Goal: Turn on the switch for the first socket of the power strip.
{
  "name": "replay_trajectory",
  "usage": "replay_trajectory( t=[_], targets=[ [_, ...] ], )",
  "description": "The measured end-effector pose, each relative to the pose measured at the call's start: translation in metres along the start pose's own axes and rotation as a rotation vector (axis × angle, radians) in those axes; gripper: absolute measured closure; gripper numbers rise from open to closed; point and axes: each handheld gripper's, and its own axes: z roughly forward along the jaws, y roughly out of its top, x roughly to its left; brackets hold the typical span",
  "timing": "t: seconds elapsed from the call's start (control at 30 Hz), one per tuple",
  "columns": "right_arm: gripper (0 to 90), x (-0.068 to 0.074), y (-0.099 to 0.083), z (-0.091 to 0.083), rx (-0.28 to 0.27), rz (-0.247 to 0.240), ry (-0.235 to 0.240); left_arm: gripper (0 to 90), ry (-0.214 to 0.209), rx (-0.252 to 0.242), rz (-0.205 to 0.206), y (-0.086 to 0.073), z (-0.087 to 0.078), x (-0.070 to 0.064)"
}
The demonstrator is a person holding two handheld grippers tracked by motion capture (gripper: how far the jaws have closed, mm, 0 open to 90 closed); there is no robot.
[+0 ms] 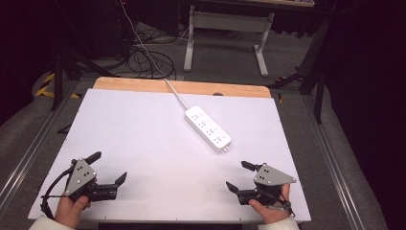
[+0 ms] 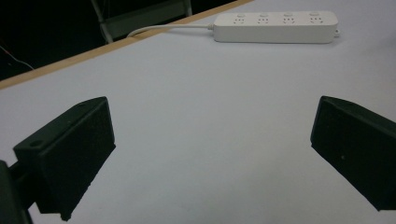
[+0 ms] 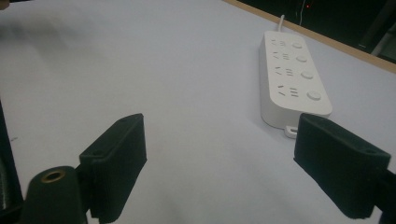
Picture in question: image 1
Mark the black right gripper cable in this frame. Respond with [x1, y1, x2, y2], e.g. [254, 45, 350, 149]
[266, 190, 297, 219]

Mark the aluminium floor rail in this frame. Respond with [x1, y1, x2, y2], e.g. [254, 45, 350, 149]
[301, 94, 363, 230]
[0, 80, 84, 207]

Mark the person's right hand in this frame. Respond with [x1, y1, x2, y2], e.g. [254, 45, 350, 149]
[248, 183, 292, 225]

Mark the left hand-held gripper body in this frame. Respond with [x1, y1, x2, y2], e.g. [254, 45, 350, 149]
[64, 157, 120, 203]

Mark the desk with white metal legs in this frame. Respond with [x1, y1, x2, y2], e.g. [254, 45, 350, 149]
[183, 0, 316, 78]

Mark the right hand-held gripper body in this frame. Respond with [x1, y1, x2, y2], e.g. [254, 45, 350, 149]
[237, 162, 298, 207]

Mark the bundle of black floor cables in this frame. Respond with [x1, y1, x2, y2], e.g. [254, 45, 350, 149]
[124, 22, 190, 81]

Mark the yellow black floor tape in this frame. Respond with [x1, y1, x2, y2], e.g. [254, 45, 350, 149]
[34, 72, 82, 100]

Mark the white power strip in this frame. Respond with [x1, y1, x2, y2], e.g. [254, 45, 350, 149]
[184, 105, 233, 153]

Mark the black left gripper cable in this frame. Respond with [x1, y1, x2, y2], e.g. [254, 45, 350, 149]
[39, 167, 75, 220]

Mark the black metal stand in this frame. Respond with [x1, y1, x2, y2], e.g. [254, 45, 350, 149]
[267, 17, 331, 125]
[51, 37, 120, 112]

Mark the white power strip cable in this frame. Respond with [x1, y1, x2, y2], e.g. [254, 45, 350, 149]
[118, 0, 192, 111]

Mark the white board table cover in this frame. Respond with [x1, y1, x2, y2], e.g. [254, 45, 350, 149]
[28, 88, 312, 224]

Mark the person's left hand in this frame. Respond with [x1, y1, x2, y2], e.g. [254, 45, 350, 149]
[54, 195, 93, 230]

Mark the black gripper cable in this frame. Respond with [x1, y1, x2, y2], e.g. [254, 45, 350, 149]
[266, 190, 297, 219]
[39, 167, 75, 220]

